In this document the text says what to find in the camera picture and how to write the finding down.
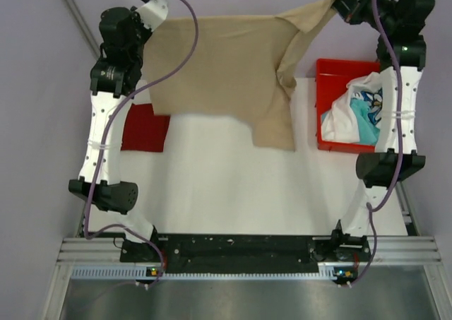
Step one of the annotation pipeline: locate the grey slotted cable duct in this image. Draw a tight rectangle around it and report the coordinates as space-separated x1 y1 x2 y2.
70 263 357 283

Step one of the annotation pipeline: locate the folded red t-shirt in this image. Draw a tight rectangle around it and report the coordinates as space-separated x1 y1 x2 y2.
121 103 170 153

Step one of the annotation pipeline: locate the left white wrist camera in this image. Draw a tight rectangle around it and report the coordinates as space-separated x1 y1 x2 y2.
136 0 169 32

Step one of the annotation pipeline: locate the beige t-shirt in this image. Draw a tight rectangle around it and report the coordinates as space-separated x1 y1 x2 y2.
142 0 335 151

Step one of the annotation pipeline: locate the teal t-shirt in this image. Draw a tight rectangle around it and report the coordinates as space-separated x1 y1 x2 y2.
350 98 381 146

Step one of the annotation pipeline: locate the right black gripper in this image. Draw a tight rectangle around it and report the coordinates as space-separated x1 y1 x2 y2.
328 0 398 35

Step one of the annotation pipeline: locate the white printed t-shirt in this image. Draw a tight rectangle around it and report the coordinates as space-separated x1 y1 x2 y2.
321 72 383 146

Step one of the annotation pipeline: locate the left aluminium corner post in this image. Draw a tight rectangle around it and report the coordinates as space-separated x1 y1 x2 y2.
62 0 100 59

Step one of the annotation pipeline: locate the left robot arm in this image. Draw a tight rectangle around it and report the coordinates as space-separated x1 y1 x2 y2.
69 4 168 262

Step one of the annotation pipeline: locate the red plastic bin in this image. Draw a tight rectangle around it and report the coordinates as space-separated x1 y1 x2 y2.
315 59 379 154

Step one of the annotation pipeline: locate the aluminium frame rail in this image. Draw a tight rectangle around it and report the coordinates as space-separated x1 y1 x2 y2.
56 237 442 266

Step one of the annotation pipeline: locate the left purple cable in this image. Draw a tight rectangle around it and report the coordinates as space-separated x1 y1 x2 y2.
83 0 200 290

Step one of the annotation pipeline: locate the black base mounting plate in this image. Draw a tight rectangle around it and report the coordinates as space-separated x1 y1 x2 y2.
119 231 370 273

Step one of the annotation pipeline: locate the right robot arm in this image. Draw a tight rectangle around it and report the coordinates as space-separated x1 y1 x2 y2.
329 0 435 261

